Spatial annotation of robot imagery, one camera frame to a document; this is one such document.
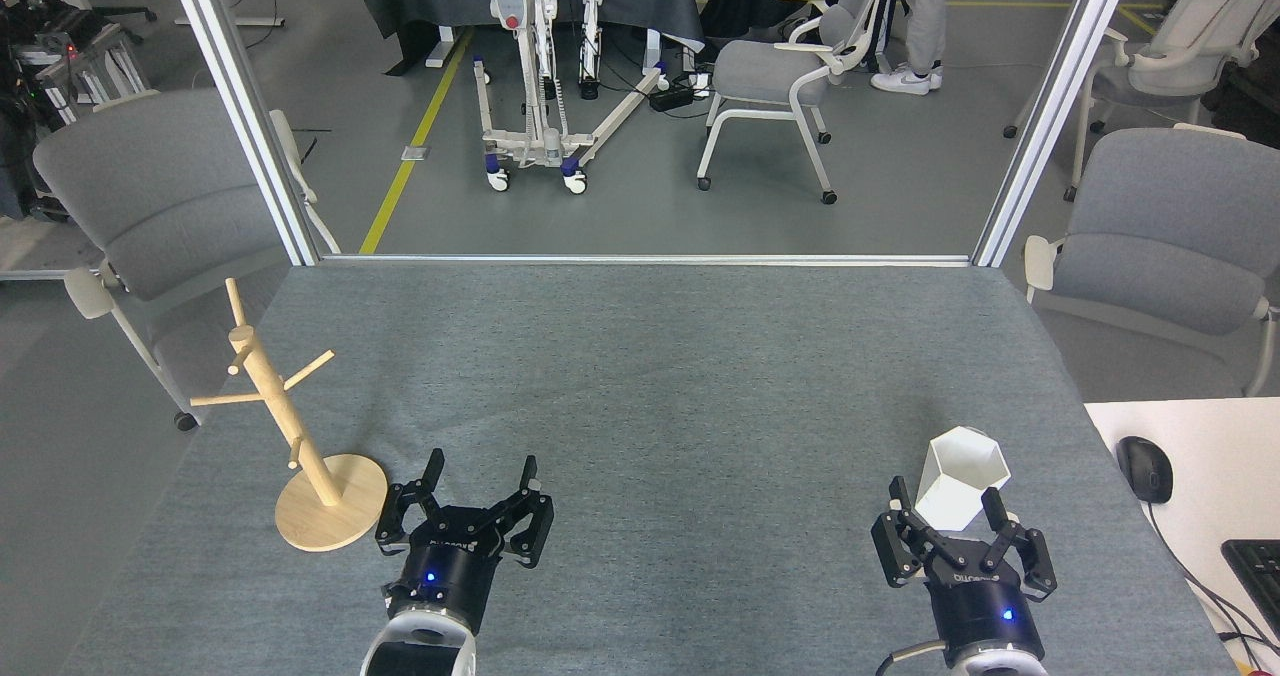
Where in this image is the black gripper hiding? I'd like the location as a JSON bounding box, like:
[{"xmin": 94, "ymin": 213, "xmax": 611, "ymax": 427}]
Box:
[
  {"xmin": 375, "ymin": 448, "xmax": 555, "ymax": 634},
  {"xmin": 871, "ymin": 476, "xmax": 1059, "ymax": 659}
]

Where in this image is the white hexagonal cup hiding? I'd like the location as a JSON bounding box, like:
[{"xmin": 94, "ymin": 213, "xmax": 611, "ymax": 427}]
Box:
[{"xmin": 915, "ymin": 426, "xmax": 1012, "ymax": 532}]

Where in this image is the wooden cup rack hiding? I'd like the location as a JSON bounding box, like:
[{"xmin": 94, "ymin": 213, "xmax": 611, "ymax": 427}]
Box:
[{"xmin": 190, "ymin": 277, "xmax": 389, "ymax": 554}]

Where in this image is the black computer mouse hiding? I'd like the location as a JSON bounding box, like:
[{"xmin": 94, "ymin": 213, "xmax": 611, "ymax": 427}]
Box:
[{"xmin": 1116, "ymin": 436, "xmax": 1174, "ymax": 504}]

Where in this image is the white desk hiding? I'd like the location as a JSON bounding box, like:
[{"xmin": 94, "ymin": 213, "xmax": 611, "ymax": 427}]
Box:
[{"xmin": 1085, "ymin": 397, "xmax": 1280, "ymax": 676}]

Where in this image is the black keyboard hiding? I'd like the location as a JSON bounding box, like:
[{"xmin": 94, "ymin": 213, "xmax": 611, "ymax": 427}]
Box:
[{"xmin": 1221, "ymin": 539, "xmax": 1280, "ymax": 647}]

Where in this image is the white stand on wheels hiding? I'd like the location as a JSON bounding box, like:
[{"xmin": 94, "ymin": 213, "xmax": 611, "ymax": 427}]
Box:
[{"xmin": 450, "ymin": 0, "xmax": 673, "ymax": 195}]

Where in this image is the black power strip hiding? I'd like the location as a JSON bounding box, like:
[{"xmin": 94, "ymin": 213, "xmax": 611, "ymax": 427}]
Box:
[{"xmin": 648, "ymin": 74, "xmax": 713, "ymax": 112}]

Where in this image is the grey chair on castors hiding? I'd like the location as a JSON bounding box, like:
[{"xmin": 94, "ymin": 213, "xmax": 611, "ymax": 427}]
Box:
[
  {"xmin": 1003, "ymin": 0, "xmax": 1280, "ymax": 202},
  {"xmin": 697, "ymin": 0, "xmax": 906, "ymax": 205}
]

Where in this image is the person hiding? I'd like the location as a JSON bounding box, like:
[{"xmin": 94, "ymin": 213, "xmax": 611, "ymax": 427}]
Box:
[{"xmin": 870, "ymin": 0, "xmax": 953, "ymax": 96}]

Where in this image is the metal equipment trolley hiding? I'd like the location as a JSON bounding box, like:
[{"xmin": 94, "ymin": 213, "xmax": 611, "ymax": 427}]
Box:
[{"xmin": 12, "ymin": 26, "xmax": 153, "ymax": 129}]

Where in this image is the black mouse cable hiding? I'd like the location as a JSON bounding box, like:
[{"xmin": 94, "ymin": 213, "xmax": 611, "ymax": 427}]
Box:
[{"xmin": 1145, "ymin": 501, "xmax": 1280, "ymax": 657}]

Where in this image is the silver table edge rail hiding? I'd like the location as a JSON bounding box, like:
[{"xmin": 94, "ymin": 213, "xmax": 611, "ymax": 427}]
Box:
[{"xmin": 320, "ymin": 253, "xmax": 973, "ymax": 268}]

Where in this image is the grey chair with white frame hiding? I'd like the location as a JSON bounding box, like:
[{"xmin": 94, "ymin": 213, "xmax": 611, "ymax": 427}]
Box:
[
  {"xmin": 33, "ymin": 89, "xmax": 341, "ymax": 432},
  {"xmin": 1023, "ymin": 124, "xmax": 1280, "ymax": 397}
]

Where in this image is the silver post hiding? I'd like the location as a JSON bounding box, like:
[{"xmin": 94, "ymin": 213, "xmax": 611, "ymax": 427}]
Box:
[
  {"xmin": 160, "ymin": 0, "xmax": 341, "ymax": 267},
  {"xmin": 972, "ymin": 0, "xmax": 1141, "ymax": 268}
]

